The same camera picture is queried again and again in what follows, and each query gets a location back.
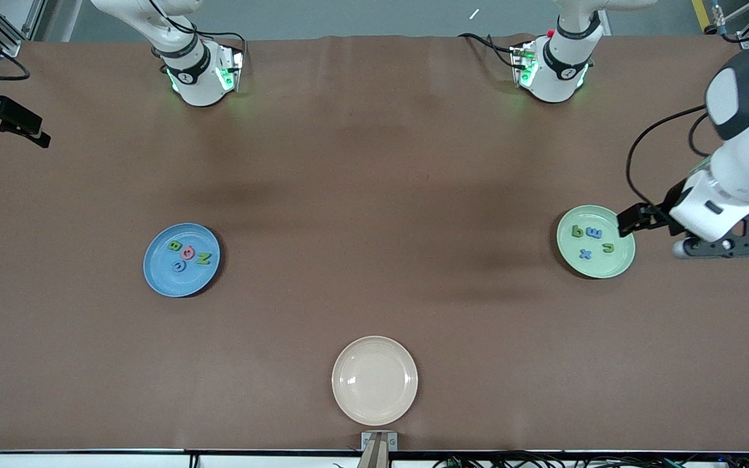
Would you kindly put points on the red foam letter O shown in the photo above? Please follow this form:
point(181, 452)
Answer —
point(183, 253)

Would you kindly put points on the brown table mat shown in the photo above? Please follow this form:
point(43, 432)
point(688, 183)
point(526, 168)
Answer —
point(374, 130)

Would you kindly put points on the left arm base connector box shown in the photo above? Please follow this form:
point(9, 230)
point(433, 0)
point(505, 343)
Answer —
point(523, 65)

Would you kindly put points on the green letter b piece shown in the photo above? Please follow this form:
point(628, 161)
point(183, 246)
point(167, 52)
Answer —
point(574, 232)

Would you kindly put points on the light green plate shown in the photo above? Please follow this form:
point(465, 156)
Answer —
point(599, 270)

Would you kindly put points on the green foam letter B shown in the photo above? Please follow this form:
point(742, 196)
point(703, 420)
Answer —
point(173, 246)

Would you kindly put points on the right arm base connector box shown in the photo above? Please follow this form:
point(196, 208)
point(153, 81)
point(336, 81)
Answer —
point(231, 75)

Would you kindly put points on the beige plate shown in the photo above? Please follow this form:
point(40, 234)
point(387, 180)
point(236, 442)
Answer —
point(374, 380)

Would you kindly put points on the blue foam letter m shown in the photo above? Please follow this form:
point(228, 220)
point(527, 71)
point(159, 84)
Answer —
point(594, 232)

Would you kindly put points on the blue foam letter x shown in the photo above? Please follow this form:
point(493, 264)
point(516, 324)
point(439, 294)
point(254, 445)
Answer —
point(586, 254)

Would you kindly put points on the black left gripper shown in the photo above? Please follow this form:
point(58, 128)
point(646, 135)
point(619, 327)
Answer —
point(666, 209)

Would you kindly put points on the blue plate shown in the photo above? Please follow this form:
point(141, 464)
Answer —
point(176, 283)

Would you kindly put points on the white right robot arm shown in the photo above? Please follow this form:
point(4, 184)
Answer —
point(199, 91)

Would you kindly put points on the blue foam letter C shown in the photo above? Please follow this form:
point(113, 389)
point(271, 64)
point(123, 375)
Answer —
point(179, 262)

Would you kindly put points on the green foam letter N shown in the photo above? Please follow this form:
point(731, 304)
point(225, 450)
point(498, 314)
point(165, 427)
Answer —
point(203, 259)

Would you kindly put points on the green foam letter u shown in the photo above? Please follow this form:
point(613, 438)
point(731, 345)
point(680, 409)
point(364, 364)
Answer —
point(605, 244)

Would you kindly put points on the silver camera mount bracket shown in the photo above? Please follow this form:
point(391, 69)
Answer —
point(378, 445)

